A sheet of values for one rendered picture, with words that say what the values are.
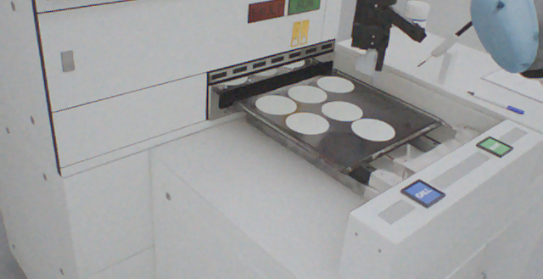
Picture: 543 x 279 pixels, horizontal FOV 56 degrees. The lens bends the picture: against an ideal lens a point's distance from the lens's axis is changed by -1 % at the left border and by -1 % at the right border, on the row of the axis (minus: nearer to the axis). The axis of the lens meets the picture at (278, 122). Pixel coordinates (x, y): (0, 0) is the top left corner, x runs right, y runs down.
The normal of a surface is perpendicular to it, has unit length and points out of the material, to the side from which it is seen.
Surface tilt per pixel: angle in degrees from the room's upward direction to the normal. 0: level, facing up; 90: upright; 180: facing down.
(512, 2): 55
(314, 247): 0
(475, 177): 0
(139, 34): 90
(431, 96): 90
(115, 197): 90
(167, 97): 90
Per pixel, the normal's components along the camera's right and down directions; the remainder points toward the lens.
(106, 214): 0.67, 0.41
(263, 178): 0.08, -0.87
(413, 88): -0.74, 0.28
